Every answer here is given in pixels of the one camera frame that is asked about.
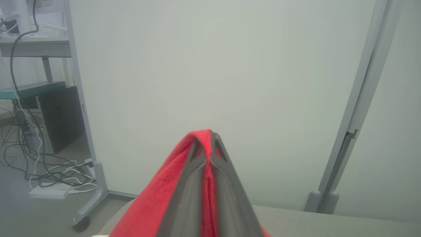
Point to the red shorts with white stripes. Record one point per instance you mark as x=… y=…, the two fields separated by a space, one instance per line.
x=154 y=204

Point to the grey desk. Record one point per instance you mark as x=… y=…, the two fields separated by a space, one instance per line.
x=36 y=46

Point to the black caster wheel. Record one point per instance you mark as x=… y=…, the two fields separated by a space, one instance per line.
x=82 y=223

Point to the grey partition joint post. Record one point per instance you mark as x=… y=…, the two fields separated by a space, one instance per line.
x=361 y=98

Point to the white power strip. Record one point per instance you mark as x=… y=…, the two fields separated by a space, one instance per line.
x=49 y=193

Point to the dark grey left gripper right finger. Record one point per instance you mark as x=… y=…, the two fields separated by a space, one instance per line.
x=233 y=210

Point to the teal glass shelf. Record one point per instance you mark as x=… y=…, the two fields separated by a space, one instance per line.
x=33 y=89

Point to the grey partition frame leg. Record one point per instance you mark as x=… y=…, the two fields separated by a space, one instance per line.
x=98 y=184

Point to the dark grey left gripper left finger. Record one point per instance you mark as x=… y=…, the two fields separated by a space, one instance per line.
x=184 y=204

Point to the white monitor stand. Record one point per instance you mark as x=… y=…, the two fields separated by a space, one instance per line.
x=23 y=16

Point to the black computer tower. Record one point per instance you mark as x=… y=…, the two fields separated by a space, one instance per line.
x=62 y=118

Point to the white partition panel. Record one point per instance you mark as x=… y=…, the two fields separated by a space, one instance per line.
x=213 y=65
x=394 y=148

